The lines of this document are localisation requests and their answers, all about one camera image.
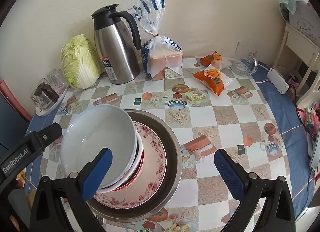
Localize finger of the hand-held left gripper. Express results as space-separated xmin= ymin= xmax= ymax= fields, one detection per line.
xmin=34 ymin=123 xmax=63 ymax=152

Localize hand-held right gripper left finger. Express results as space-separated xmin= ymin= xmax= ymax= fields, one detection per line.
xmin=30 ymin=148 xmax=113 ymax=232

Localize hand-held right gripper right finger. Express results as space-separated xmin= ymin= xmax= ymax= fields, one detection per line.
xmin=214 ymin=148 xmax=297 ymax=232

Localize grey-white bowl red emblem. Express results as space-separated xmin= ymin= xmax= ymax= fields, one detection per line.
xmin=60 ymin=104 xmax=138 ymax=189

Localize red-rimmed strawberry bowl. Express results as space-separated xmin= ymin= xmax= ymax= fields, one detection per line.
xmin=96 ymin=147 xmax=145 ymax=194

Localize small white printed bowl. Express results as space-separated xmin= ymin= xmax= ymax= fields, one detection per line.
xmin=100 ymin=132 xmax=143 ymax=190

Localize round floral plate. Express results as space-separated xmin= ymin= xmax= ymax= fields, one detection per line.
xmin=92 ymin=121 xmax=167 ymax=209

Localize stainless steel basin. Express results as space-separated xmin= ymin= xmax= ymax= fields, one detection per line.
xmin=85 ymin=109 xmax=182 ymax=222

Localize white oval tray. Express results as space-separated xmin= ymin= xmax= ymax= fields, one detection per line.
xmin=35 ymin=82 xmax=70 ymax=117

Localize blue board red edge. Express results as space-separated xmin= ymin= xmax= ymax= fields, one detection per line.
xmin=0 ymin=79 xmax=33 ymax=147

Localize checkered plastic tablecloth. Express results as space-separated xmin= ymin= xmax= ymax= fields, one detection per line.
xmin=24 ymin=57 xmax=307 ymax=232

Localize napa cabbage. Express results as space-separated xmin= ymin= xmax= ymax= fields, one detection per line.
xmin=61 ymin=34 xmax=100 ymax=90

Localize silver tablet device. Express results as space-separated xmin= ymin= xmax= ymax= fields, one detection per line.
xmin=309 ymin=132 xmax=320 ymax=172

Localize orange snack packet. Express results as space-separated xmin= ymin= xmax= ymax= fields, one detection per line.
xmin=200 ymin=51 xmax=224 ymax=70
xmin=193 ymin=68 xmax=232 ymax=96

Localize pink plastic trinkets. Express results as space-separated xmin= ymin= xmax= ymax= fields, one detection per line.
xmin=297 ymin=102 xmax=320 ymax=132

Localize stainless steel thermos jug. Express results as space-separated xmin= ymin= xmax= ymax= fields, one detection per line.
xmin=91 ymin=3 xmax=142 ymax=85

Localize white power strip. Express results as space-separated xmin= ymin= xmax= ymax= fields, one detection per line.
xmin=266 ymin=68 xmax=290 ymax=95

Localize clear glass mug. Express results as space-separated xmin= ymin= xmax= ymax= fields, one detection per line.
xmin=230 ymin=41 xmax=259 ymax=76

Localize white cutout chair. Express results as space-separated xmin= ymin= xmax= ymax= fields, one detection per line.
xmin=295 ymin=82 xmax=320 ymax=127

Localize bagged bread loaf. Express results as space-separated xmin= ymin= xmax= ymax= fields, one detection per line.
xmin=127 ymin=0 xmax=183 ymax=81

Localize cream wooden stand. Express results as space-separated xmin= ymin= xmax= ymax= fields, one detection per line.
xmin=272 ymin=22 xmax=320 ymax=92

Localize grey sign board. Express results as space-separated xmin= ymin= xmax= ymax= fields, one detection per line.
xmin=287 ymin=0 xmax=320 ymax=38

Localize teal cloth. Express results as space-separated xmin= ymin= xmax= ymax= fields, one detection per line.
xmin=279 ymin=0 xmax=298 ymax=20

